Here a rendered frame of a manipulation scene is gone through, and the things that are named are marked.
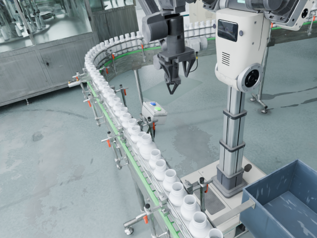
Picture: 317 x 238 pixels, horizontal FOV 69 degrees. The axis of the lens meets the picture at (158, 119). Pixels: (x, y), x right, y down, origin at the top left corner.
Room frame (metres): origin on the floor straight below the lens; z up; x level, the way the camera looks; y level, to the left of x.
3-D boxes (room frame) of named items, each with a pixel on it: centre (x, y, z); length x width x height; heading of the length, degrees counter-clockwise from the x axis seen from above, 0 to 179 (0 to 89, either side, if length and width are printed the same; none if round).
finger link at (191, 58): (0.74, -0.11, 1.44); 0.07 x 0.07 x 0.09; 21
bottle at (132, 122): (0.86, 0.12, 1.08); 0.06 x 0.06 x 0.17
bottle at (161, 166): (0.57, 0.02, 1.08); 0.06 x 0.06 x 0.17
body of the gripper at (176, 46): (0.74, -0.09, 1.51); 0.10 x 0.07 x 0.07; 111
